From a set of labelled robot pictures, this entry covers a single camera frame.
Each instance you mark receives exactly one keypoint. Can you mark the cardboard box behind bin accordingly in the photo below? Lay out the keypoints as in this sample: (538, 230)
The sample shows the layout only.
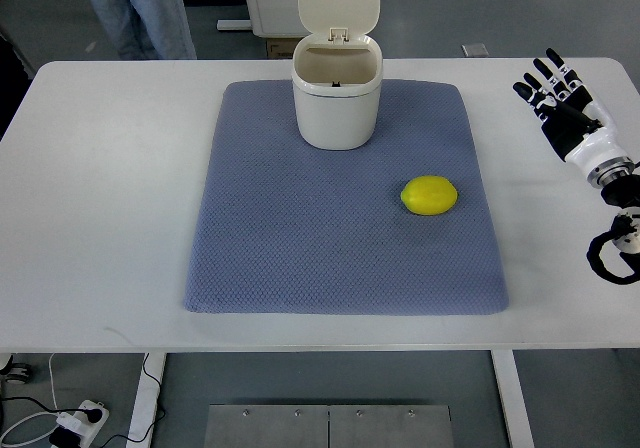
(281, 48)

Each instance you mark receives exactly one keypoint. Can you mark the white power strip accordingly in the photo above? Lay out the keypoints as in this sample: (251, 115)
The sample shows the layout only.
(79, 428)

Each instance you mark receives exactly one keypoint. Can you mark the white table leg right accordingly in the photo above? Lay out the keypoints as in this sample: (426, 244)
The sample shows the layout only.
(512, 400)

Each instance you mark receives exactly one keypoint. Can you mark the yellow lemon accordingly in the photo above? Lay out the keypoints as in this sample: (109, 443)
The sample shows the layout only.
(429, 195)

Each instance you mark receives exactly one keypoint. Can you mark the grey floor socket plate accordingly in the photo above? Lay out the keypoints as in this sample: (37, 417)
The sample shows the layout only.
(474, 50)

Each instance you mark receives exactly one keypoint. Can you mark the person in blue jeans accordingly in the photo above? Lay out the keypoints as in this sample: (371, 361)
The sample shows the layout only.
(142, 30)

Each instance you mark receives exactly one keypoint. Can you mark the white table leg left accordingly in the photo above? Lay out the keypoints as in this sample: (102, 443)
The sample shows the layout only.
(146, 411)

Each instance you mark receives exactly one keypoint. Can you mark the blue textured mat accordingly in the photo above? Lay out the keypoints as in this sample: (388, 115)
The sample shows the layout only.
(288, 228)

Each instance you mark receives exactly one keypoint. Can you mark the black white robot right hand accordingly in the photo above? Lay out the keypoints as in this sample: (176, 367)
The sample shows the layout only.
(577, 125)

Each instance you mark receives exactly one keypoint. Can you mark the metal floor plate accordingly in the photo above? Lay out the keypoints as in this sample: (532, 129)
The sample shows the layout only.
(333, 425)

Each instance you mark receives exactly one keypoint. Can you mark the white table leg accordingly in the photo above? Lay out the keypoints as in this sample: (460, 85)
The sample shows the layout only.
(146, 411)
(512, 400)

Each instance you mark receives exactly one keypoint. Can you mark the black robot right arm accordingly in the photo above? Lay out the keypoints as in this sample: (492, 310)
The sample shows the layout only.
(619, 188)

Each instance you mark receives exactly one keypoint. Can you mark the caster wheel at left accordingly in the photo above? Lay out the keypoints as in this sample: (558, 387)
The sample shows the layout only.
(14, 372)

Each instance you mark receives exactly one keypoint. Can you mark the white trash bin open lid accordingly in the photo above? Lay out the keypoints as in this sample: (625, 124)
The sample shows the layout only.
(337, 73)

